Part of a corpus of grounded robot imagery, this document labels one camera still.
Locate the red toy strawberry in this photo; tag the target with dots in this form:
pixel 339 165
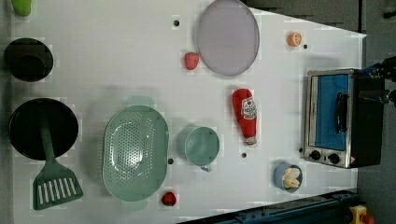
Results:
pixel 191 60

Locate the yellow red emergency button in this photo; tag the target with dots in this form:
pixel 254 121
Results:
pixel 360 216

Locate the green oval strainer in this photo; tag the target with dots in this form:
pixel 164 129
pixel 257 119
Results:
pixel 136 142

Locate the grey round plate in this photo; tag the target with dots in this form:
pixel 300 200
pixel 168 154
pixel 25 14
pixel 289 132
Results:
pixel 228 37

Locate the blue metal frame rail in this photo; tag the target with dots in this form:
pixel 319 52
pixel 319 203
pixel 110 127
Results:
pixel 329 208

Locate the small red toy berry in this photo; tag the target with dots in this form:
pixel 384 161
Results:
pixel 169 199

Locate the red plush ketchup bottle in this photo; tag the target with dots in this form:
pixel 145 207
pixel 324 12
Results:
pixel 245 111

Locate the silver toaster oven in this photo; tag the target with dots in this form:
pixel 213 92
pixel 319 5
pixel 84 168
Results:
pixel 342 128

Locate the black round bowl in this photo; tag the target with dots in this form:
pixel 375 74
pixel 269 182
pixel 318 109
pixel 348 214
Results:
pixel 28 59

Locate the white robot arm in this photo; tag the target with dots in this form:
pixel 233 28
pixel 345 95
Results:
pixel 384 70

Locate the black frying pan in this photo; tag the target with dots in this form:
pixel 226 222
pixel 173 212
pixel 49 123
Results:
pixel 24 131

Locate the bright green toy fruit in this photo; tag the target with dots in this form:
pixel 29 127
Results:
pixel 22 7

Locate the green metal cup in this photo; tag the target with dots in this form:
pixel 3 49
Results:
pixel 199 146

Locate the blue bowl with chips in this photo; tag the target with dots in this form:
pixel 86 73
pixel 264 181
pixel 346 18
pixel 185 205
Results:
pixel 288 177

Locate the orange toy fruit half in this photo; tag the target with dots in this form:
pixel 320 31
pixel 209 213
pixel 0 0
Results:
pixel 294 39

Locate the green slotted spatula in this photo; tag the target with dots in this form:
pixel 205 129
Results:
pixel 55 184

